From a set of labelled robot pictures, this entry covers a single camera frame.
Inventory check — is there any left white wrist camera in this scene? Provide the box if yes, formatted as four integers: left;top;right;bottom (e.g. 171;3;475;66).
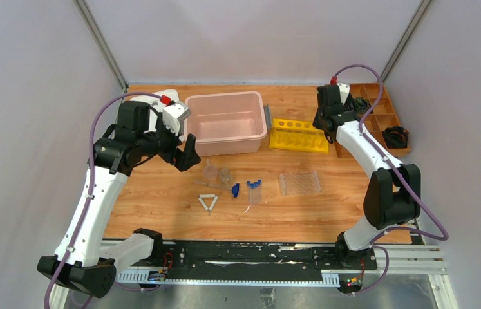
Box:
162;101;191;137

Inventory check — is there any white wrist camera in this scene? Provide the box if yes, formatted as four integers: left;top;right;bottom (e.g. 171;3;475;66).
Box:
162;101;191;137
337;82;350;105

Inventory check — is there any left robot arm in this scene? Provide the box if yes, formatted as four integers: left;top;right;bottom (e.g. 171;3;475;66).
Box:
37;101;201;298

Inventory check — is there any clear syringe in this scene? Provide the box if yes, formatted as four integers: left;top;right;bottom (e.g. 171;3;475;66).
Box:
193;180;231;191

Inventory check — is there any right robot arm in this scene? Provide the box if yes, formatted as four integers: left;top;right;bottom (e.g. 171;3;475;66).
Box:
313;84;421;269

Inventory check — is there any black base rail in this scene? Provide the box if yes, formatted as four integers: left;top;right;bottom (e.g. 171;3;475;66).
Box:
116;240;377;292

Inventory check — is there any rolled black tie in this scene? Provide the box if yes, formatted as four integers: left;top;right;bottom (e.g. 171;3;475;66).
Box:
382;126;410;149

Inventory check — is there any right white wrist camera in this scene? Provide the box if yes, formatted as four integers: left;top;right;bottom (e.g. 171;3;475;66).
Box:
337;82;350;105

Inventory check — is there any clear acrylic tube rack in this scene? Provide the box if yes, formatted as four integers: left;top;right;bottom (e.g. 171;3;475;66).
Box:
278;171;321;196

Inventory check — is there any wooden compartment tray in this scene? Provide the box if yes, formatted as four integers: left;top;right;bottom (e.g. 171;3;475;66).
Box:
349;82;411;158

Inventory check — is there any yellow test tube rack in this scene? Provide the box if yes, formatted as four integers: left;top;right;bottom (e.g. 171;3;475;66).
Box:
269;118;329;154

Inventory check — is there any pink plastic bin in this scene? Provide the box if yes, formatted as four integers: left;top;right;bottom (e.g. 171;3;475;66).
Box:
185;91;268;156

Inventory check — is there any blue clip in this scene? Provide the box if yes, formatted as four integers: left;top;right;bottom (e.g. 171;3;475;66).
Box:
231;183;240;198

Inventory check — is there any rolled green tie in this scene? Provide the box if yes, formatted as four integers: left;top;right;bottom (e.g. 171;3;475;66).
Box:
353;97;371;115

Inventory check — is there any white clay triangle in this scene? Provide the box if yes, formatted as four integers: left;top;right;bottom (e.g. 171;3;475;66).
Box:
198;194;218;216

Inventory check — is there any small glass flask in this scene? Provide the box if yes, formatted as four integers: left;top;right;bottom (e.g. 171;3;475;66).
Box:
219;168;234;186

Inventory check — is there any blue capped tube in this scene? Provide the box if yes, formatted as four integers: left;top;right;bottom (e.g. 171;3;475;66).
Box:
251;180;261;205
248;182;256;206
247;180;253;207
255;180;262;204

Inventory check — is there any white bin lid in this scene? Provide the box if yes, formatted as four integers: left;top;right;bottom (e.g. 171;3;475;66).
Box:
127;89;180;112

